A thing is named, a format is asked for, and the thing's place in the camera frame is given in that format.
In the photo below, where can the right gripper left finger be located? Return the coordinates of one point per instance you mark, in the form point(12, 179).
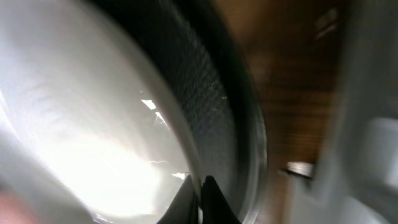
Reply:
point(184, 207)

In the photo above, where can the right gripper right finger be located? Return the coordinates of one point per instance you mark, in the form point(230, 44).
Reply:
point(216, 209)

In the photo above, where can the light grey plate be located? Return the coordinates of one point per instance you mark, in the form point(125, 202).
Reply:
point(90, 131)

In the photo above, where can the grey dishwasher rack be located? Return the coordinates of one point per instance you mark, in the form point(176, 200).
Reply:
point(355, 178)

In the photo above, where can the round black tray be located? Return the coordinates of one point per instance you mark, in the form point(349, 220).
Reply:
point(191, 46)

